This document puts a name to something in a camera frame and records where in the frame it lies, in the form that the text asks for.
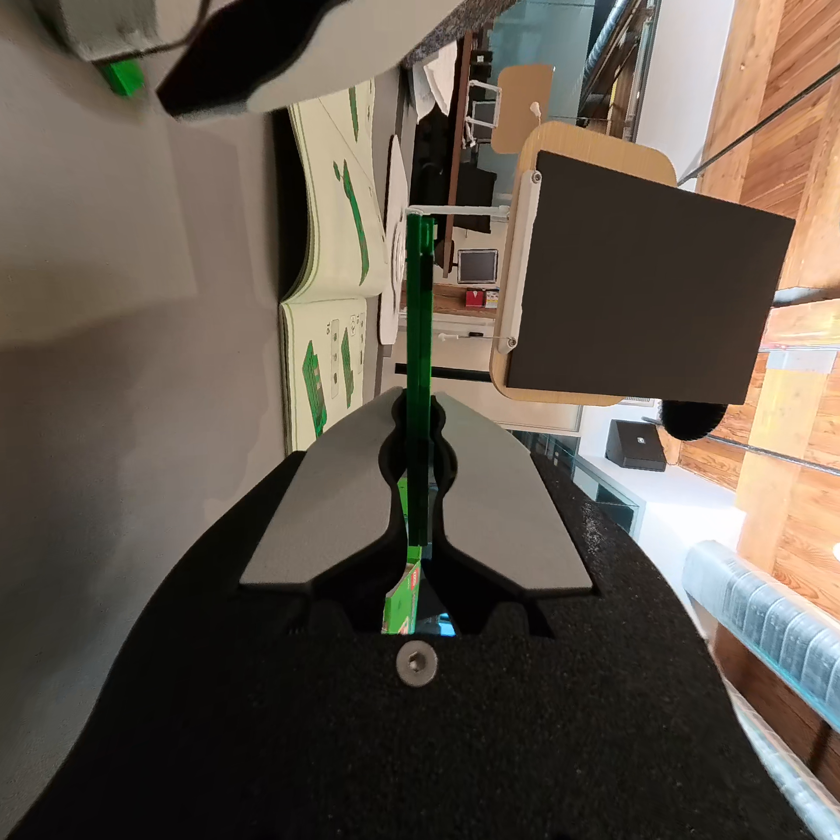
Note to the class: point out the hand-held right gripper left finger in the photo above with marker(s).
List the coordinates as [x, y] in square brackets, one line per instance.
[321, 518]

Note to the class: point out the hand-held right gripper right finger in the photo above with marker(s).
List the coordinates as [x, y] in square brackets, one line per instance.
[505, 518]

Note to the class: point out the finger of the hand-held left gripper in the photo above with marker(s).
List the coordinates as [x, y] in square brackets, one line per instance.
[111, 26]
[354, 46]

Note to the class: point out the bright green small brick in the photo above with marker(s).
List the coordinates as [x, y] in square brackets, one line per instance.
[123, 77]

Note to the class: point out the green brick plate assembly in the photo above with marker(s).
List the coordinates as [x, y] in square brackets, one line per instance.
[418, 328]

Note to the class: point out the grey desk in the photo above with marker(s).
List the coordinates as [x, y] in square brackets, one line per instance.
[131, 295]

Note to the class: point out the black desk divider panel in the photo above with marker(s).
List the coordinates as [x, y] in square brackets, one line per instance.
[643, 282]

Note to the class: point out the white paper sheets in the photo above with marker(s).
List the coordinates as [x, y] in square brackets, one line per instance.
[436, 79]

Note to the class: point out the glass partition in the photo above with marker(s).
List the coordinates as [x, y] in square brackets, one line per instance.
[590, 485]

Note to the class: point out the light wooden divider panel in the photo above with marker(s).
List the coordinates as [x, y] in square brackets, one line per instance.
[522, 108]

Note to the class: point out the green toy set box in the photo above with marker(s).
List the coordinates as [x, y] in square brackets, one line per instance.
[401, 604]

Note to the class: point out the dark wooden table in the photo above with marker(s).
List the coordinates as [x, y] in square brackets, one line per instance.
[454, 151]

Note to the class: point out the black speaker box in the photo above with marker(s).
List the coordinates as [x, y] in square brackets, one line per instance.
[635, 445]

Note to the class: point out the black fuzzy object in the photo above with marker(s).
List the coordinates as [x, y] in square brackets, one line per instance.
[692, 420]

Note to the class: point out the open instruction booklet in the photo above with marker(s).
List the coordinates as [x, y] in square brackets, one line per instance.
[334, 262]

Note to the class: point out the small red box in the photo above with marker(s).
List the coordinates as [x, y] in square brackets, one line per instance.
[473, 298]

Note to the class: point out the small grey monitor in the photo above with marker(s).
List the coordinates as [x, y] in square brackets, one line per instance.
[478, 266]

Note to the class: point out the white divider bracket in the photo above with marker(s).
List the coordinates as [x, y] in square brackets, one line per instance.
[459, 211]

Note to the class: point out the silver ventilation duct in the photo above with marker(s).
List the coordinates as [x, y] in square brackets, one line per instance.
[787, 768]
[768, 617]

